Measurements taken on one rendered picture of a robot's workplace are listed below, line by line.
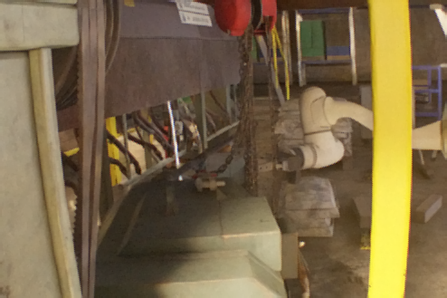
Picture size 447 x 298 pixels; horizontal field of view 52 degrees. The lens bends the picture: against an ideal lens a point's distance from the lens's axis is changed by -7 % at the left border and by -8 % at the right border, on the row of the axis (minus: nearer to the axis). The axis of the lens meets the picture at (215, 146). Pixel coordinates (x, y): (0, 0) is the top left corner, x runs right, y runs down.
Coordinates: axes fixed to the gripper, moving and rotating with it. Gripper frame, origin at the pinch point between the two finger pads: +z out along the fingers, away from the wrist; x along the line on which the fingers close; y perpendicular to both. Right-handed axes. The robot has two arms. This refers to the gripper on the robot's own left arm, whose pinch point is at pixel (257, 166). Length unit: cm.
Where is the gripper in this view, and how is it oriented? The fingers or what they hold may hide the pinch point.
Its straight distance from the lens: 165.0
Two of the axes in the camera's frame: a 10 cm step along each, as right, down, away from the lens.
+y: -0.6, -9.8, -1.8
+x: 5.0, 1.3, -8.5
